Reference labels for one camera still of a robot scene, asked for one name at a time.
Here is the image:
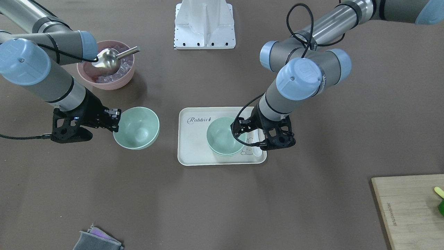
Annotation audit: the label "bamboo cutting board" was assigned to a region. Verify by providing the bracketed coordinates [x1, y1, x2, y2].
[371, 174, 444, 250]

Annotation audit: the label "white spoon on tray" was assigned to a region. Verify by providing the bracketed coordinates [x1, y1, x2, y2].
[247, 130, 264, 157]

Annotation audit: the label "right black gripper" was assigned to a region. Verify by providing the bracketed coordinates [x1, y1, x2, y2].
[51, 95, 122, 143]

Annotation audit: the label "pink bowl with ice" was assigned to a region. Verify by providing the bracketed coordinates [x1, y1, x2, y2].
[76, 41, 135, 90]

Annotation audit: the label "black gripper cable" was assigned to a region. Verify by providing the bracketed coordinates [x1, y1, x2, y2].
[0, 133, 52, 140]

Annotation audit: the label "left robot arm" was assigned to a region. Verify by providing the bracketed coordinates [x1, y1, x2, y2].
[231, 0, 444, 151]

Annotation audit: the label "grey and purple cloths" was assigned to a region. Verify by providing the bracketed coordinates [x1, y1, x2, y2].
[73, 225, 124, 250]

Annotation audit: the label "green bowl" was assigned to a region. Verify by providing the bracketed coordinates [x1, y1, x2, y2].
[113, 107, 160, 150]
[206, 117, 239, 142]
[207, 140, 246, 157]

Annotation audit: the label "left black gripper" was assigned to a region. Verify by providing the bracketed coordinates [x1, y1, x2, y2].
[231, 104, 296, 151]

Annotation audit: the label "yellow plastic knife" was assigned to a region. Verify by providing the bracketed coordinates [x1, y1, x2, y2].
[434, 186, 444, 199]

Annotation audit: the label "cream rectangular tray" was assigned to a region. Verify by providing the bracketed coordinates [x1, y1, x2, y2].
[177, 107, 267, 166]

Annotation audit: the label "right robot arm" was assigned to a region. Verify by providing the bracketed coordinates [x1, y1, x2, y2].
[0, 0, 121, 143]

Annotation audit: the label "green lime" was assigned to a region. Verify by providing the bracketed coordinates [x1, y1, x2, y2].
[438, 199, 444, 216]

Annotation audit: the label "metal scoop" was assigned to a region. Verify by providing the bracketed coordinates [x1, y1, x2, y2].
[92, 46, 140, 76]

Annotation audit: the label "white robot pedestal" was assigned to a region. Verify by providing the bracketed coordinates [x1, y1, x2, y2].
[173, 0, 236, 50]

